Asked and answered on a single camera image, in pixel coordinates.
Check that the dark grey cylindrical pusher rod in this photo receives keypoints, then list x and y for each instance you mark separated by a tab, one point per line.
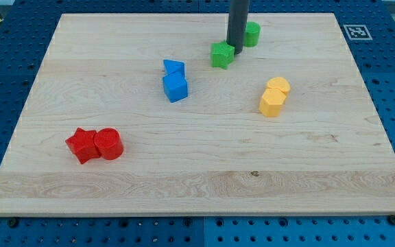
237	19

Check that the green star block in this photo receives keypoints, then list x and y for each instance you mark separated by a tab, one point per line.
222	54

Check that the red star block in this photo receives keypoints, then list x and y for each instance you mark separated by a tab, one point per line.
81	144

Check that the green cylinder block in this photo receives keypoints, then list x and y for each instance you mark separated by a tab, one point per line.
252	34

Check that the yellow semicircle block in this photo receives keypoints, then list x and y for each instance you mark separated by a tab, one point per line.
279	83

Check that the blue triangle block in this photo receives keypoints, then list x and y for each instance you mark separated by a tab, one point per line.
174	66

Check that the yellow hexagon block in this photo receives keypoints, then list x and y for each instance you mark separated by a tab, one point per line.
271	102

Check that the blue cube block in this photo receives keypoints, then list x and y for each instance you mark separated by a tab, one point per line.
175	87

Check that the white fiducial marker tag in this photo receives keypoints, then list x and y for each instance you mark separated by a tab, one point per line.
357	32

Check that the light wooden board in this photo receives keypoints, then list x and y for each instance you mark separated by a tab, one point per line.
212	153

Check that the red cylinder block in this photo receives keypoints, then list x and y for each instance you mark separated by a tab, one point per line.
109	144

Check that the black bolt front right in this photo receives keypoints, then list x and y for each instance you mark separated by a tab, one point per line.
391	219

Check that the black bolt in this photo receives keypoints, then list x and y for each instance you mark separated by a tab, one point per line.
13	222
391	219

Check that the black bolt front left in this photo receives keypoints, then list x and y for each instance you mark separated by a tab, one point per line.
13	222

